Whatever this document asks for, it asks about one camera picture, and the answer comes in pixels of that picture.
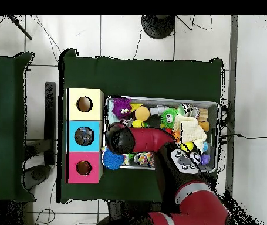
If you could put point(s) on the light blue waffle cloth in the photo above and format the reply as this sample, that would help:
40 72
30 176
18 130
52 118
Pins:
110 111

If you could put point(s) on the blue spiky ball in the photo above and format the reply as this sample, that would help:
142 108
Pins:
112 159

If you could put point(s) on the cream waffle cloth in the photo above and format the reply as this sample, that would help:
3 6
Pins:
190 130

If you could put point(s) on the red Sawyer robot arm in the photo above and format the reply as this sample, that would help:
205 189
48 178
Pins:
170 178

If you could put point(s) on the wooden three-hole box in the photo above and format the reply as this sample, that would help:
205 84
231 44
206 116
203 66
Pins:
86 117

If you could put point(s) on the shallow mesh bin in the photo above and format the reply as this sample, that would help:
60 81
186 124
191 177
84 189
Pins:
214 112

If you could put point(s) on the yellow smiley ball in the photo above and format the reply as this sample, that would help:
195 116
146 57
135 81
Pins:
138 123

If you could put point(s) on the orange foam disc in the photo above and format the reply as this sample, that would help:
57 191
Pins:
142 113

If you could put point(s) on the purple spiky ball with eyes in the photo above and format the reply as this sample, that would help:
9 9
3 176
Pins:
121 107

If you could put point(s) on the green spiky ball with eyes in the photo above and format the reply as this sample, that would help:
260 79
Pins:
168 117

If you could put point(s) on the dark green tablecloth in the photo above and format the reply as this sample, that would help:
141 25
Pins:
142 77

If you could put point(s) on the wooden block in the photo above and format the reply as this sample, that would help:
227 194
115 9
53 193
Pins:
203 114

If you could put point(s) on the orange plush toy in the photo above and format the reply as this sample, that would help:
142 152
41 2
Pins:
205 126

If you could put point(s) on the purple toy block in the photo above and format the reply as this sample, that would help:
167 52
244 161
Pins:
205 159

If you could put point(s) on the black upright panel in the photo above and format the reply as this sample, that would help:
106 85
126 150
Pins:
50 117

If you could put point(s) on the black round stand base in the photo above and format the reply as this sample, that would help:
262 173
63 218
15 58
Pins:
158 27

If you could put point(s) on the grey stand foot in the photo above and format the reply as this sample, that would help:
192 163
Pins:
38 175

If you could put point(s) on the green cloth side table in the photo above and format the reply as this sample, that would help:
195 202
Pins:
4 140

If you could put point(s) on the black rod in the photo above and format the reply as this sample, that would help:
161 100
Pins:
20 27

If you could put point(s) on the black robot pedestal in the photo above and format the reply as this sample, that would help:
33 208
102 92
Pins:
128 208

